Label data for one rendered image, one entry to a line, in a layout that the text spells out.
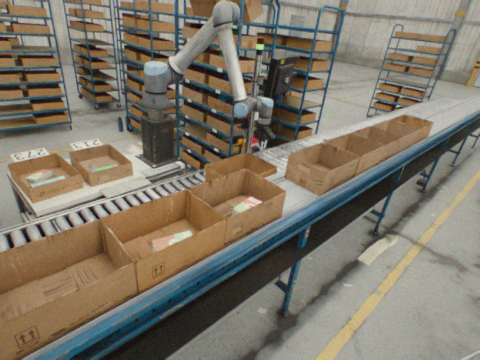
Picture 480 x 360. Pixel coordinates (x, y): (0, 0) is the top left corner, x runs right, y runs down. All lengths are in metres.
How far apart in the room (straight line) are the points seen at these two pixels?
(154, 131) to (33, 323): 1.47
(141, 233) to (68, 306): 0.47
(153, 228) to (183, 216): 0.16
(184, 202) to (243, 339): 1.05
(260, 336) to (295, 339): 0.23
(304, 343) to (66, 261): 1.51
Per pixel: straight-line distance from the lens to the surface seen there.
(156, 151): 2.24
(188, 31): 3.36
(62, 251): 1.28
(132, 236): 1.37
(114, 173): 2.09
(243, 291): 1.52
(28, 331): 1.05
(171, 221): 1.44
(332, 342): 2.25
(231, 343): 2.09
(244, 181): 1.65
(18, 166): 2.33
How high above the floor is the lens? 1.77
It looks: 29 degrees down
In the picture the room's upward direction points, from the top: 6 degrees clockwise
